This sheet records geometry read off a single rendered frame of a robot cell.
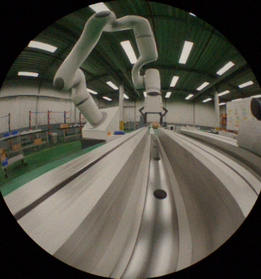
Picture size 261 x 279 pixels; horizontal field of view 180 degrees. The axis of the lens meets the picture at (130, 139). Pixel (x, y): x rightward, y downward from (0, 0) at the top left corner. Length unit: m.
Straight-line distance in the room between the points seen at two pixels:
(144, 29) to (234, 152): 0.51
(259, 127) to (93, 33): 0.55
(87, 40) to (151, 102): 0.46
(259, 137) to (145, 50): 0.47
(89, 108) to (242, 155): 0.63
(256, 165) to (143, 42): 0.51
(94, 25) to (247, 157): 0.57
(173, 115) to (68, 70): 11.61
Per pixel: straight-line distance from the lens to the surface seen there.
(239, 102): 3.53
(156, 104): 0.46
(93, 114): 0.57
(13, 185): 0.27
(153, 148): 0.16
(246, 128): 0.16
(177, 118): 11.82
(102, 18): 0.46
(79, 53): 0.50
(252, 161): 0.16
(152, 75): 0.50
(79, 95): 0.54
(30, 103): 7.74
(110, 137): 0.29
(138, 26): 0.50
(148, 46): 0.47
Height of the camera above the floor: 0.88
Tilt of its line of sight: 11 degrees down
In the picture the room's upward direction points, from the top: straight up
